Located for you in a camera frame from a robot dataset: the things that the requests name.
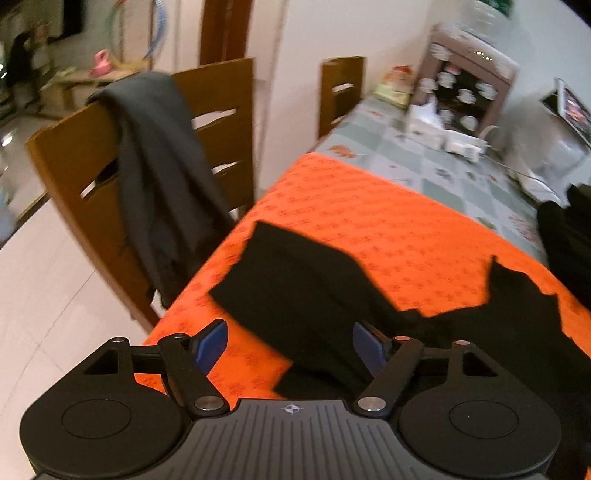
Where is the cream television cabinet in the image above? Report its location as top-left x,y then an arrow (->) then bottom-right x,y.
39,65 -> 148,109

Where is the checkered leaf-print tablecloth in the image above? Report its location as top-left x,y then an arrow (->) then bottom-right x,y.
311,92 -> 573,259

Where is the water dispenser with stickers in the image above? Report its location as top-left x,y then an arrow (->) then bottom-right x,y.
411,22 -> 520,139

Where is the yellow-green box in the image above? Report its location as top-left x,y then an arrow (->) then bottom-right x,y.
373,83 -> 414,104

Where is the white cable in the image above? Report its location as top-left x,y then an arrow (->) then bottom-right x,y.
480,124 -> 555,185

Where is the multicoloured hula hoop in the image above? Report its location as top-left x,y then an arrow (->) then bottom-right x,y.
104,0 -> 167,63

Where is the white tissue box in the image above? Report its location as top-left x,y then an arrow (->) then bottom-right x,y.
406,99 -> 446,148

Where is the pink kettlebell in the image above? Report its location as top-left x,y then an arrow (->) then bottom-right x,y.
90,51 -> 114,78

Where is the white power strip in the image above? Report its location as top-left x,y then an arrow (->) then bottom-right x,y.
443,130 -> 490,162

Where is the brown wooden door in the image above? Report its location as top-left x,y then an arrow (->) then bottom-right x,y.
199,0 -> 254,65

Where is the tablet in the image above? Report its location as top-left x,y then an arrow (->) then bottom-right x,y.
542,78 -> 591,148

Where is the dark hanging coat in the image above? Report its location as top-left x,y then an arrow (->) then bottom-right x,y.
7,34 -> 33,86

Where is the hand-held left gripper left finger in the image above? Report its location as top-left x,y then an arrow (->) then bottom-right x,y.
79,320 -> 230,418

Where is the wall television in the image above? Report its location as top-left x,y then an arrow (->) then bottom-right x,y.
62,0 -> 86,35

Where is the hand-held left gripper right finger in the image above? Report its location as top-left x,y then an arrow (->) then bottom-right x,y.
352,322 -> 499,418

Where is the clear water bottle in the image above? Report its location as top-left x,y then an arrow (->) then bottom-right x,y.
464,0 -> 513,24

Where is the wooden chair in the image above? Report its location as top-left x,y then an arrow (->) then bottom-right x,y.
318,56 -> 366,139
25,58 -> 256,333

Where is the orange flower-print mat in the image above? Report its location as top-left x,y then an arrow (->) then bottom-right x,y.
141,152 -> 591,402

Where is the white plastic-covered appliance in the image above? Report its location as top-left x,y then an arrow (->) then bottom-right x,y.
503,99 -> 591,204

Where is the black garment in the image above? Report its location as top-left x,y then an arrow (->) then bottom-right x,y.
209,220 -> 591,416

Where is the stack of folded dark clothes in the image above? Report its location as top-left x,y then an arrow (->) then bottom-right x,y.
538,184 -> 591,324

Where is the grey garment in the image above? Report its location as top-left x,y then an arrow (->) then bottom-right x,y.
87,71 -> 236,310

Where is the orange white small bag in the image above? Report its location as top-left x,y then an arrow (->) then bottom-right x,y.
381,65 -> 416,88

